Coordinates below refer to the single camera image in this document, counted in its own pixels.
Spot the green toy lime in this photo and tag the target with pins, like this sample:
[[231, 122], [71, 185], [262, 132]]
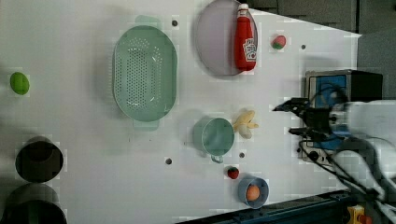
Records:
[[19, 83]]

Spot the orange ball in cup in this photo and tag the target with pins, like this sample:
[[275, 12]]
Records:
[[253, 193]]

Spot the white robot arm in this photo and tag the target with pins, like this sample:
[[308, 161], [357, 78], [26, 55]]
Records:
[[365, 128]]

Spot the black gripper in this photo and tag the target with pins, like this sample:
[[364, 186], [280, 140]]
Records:
[[316, 120]]

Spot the black toaster oven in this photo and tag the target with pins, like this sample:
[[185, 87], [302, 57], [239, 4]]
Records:
[[334, 89]]

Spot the yellow emergency stop button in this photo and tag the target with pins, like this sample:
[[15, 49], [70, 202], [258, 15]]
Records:
[[357, 215]]

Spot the pink round plate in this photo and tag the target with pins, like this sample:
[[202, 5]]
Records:
[[214, 36]]

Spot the red ketchup bottle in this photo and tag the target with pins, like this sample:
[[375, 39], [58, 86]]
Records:
[[245, 51]]

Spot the green mug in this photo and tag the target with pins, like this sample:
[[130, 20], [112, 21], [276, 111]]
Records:
[[213, 136]]

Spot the plush peeled banana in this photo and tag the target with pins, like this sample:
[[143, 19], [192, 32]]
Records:
[[244, 124]]

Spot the green perforated colander basket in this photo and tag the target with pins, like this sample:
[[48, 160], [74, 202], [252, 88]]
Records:
[[145, 73]]

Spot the red green toy peach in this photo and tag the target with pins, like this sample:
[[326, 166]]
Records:
[[279, 42]]

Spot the blue table frame rail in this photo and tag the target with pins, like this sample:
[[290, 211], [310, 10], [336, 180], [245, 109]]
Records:
[[326, 208]]

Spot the black cylinder cup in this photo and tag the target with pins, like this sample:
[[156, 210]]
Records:
[[39, 160], [33, 204]]

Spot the black cylinder cup lower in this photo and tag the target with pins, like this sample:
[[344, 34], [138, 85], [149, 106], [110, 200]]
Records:
[[33, 204]]

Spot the red toy strawberry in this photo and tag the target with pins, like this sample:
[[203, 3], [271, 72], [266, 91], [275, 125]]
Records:
[[233, 172]]

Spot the black cylinder cup upper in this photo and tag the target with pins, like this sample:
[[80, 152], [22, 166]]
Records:
[[39, 160]]

